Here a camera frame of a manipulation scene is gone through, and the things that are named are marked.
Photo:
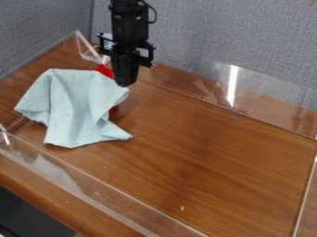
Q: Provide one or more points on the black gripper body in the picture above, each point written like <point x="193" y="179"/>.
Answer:
<point x="141" y="52"/>

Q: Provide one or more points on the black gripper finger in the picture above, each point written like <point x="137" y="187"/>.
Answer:
<point x="120" y="67"/>
<point x="133" y="71"/>

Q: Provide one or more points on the light blue cloth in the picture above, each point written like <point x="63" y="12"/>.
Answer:
<point x="70" y="100"/>

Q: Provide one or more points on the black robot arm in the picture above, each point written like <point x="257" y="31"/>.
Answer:
<point x="126" y="45"/>

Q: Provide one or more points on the red object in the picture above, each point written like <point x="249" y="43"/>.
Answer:
<point x="105" y="71"/>

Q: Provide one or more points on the clear acrylic back barrier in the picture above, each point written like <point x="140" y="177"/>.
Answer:
<point x="263" y="97"/>

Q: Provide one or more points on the clear acrylic barrier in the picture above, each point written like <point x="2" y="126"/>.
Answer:
<point x="263" y="97"/>
<point x="83" y="202"/>
<point x="305" y="198"/>

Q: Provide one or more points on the clear acrylic front barrier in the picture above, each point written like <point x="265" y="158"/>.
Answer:
<point x="83" y="202"/>

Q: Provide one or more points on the clear acrylic right barrier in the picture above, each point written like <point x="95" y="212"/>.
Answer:
<point x="305" y="198"/>

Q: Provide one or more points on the clear acrylic corner bracket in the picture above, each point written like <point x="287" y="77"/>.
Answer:
<point x="89" y="51"/>

